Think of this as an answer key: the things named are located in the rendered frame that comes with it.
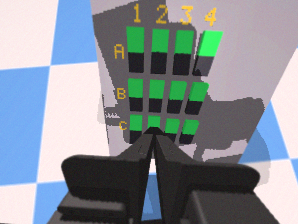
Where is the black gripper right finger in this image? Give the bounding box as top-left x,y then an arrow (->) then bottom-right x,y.
153,127 -> 260,224

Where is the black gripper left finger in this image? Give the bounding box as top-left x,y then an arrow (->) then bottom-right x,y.
61,127 -> 154,224

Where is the grey switch panel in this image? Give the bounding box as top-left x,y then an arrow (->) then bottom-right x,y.
90,0 -> 298,164

